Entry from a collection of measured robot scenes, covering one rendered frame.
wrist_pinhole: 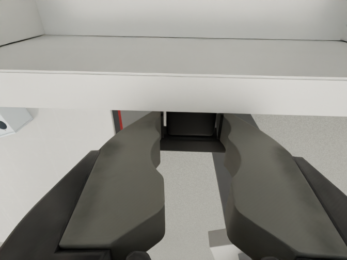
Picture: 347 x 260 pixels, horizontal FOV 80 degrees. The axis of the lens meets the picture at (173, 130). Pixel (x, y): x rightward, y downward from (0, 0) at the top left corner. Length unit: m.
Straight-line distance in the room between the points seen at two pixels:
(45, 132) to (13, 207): 0.22
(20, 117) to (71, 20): 0.18
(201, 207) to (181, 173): 0.38
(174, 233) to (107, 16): 1.86
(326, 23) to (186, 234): 1.85
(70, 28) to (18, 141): 0.24
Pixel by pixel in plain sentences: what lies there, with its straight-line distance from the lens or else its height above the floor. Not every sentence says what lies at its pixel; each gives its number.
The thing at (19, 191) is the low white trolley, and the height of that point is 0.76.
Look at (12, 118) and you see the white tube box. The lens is 0.33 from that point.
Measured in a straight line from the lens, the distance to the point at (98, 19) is 0.19.
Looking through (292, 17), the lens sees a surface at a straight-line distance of 0.19.
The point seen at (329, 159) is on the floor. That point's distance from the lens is 1.59.
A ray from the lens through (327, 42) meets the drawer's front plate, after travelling 0.20.
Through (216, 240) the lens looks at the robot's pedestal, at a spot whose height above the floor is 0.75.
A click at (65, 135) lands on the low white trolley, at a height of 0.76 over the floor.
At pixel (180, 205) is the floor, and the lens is 1.65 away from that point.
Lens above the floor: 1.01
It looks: 58 degrees down
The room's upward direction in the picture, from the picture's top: 176 degrees counter-clockwise
